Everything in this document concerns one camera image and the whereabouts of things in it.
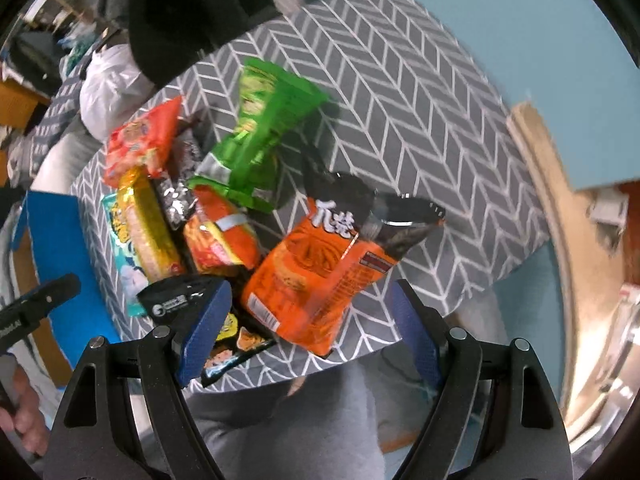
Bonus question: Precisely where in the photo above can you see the light wooden board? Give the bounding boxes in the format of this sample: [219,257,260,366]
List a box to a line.
[506,101,631,411]

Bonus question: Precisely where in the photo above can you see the green snack bag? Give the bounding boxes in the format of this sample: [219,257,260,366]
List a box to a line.
[187,57,330,215]

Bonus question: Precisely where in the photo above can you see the white wall socket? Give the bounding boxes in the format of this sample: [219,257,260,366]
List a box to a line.
[589,194,629,224]

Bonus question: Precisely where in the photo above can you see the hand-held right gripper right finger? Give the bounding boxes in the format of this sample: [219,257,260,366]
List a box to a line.
[391,279,573,480]

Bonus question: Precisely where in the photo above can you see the black cartoon snack packet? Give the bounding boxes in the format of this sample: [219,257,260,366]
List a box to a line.
[137,277,278,388]

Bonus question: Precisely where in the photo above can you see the person's left hand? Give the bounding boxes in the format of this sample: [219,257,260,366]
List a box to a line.
[0,355,51,457]

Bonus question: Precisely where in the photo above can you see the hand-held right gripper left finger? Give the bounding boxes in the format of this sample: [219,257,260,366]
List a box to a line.
[44,280,234,480]

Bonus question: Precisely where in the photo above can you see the red snack packet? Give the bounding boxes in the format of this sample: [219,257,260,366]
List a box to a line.
[104,96,183,188]

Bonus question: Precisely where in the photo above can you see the large orange snack bag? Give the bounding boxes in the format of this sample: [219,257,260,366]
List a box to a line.
[240,167,447,356]

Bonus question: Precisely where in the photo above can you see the yellow snack packet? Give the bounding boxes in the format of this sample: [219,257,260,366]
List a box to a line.
[117,165,183,283]

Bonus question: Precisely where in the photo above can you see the black jacket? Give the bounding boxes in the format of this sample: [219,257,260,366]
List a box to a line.
[97,0,281,86]

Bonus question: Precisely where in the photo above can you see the small black snack packet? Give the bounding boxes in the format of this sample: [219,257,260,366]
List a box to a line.
[170,120,211,186]

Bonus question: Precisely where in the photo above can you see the light blue snack packet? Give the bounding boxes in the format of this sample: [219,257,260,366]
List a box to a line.
[100,192,151,318]

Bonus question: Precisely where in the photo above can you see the black silver snack packet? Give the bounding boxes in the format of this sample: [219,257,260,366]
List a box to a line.
[152,170,201,233]

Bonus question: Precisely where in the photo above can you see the white plastic bag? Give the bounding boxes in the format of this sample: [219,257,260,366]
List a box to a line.
[80,42,156,141]

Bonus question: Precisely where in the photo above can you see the clear bag of teal items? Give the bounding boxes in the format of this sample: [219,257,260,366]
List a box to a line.
[60,22,108,73]

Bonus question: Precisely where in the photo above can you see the orange-red chips packet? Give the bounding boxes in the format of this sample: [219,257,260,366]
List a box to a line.
[182,185,263,278]

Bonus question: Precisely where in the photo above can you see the person's grey trousers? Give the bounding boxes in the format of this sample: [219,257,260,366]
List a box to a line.
[190,360,451,480]

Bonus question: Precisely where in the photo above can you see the blue-rimmed cardboard box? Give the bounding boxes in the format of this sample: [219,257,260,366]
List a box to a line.
[10,190,121,391]

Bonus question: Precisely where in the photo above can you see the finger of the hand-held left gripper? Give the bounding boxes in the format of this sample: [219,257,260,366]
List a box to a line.
[0,274,82,323]

